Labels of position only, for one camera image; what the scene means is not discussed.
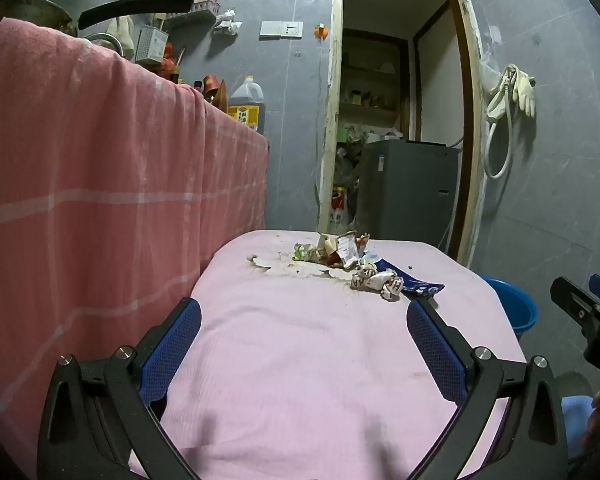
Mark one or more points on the green white snack wrapper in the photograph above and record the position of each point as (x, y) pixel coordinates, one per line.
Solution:
(307, 252)

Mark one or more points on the pile of white peel scraps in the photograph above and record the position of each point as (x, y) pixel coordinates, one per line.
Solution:
(300, 269)

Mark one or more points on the white wall switch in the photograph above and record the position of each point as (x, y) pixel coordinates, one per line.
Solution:
(280, 30)

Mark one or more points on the pink tablecloth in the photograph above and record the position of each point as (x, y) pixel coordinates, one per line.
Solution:
(305, 350)

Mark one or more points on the cream rubber gloves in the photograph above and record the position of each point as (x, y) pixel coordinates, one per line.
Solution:
(524, 90)

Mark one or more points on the white plastic basket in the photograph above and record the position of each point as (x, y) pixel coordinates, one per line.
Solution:
(151, 45)

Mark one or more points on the blue snack wrapper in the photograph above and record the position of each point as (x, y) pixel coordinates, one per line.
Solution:
(422, 287)

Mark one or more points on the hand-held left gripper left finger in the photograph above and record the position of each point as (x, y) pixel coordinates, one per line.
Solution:
(176, 345)

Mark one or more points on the metal bowl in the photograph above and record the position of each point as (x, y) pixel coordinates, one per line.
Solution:
(105, 42)

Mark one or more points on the cream hanging cloth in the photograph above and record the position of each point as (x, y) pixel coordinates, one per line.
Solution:
(120, 32)

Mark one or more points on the white hanging bag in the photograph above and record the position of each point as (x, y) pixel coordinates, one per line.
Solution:
(489, 77)

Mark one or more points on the crumpled white plastic bag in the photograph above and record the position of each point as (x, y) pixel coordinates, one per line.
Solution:
(227, 22)

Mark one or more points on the brown sauce bottle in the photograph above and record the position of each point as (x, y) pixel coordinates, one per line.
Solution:
(221, 97)

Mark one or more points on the person's right hand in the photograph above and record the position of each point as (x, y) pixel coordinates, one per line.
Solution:
(597, 415)

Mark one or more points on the red white sack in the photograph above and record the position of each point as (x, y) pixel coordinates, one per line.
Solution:
(341, 205)

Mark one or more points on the wooden door frame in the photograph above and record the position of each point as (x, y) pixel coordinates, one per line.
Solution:
(330, 85)

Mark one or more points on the grey wall shelf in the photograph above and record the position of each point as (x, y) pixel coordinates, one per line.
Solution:
(190, 19)

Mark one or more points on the pink checked towel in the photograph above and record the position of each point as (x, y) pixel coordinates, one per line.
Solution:
(105, 160)

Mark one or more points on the grey washing machine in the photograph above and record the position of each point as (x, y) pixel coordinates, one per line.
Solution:
(405, 195)

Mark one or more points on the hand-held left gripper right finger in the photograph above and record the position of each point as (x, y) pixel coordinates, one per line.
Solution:
(436, 355)

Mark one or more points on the red white snack wrapper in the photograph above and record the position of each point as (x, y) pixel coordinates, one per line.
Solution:
(345, 250)

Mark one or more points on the person's blue pants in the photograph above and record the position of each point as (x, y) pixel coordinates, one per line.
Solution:
(577, 425)

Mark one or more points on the orange wall hook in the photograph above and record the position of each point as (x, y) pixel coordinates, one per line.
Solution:
(320, 32)

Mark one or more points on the wooden shelf unit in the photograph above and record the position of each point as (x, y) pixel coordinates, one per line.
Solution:
(375, 105)

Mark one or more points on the white brown-print wrapper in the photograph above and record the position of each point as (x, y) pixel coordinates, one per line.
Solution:
(377, 282)

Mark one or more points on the red condiment container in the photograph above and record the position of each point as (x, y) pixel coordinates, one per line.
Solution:
(171, 62)

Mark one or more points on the large cooking oil bottle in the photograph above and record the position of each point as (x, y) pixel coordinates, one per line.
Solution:
(247, 100)

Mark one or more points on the blue plastic basin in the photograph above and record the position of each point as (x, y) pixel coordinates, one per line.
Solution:
(517, 310)

